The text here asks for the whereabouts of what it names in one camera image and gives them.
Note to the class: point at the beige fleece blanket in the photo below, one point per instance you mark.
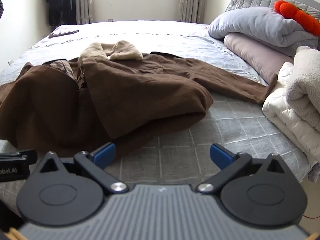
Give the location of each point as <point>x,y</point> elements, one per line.
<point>305,85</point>

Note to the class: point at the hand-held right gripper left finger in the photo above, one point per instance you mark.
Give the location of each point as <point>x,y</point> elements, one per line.
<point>106,153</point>

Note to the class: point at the dark hanging clothes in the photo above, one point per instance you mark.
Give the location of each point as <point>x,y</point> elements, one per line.
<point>61,2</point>

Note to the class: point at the red plush toy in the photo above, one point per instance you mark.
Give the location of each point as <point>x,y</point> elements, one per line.
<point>300,17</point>

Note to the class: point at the small dark cloth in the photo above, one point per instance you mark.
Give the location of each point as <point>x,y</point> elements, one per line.
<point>63,33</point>

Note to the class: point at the mauve pillow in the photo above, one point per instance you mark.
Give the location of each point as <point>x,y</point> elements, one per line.
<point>252,55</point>

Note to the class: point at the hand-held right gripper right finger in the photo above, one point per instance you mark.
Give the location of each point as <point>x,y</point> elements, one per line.
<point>220,156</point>

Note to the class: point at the folded grey quilt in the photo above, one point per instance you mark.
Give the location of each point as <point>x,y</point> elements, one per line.
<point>255,27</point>

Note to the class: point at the brown coat with fleece collar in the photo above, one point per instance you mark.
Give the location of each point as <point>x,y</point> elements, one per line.
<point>140,87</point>

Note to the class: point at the folded white quilted blanket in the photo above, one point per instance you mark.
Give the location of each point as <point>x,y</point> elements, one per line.
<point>282,112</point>

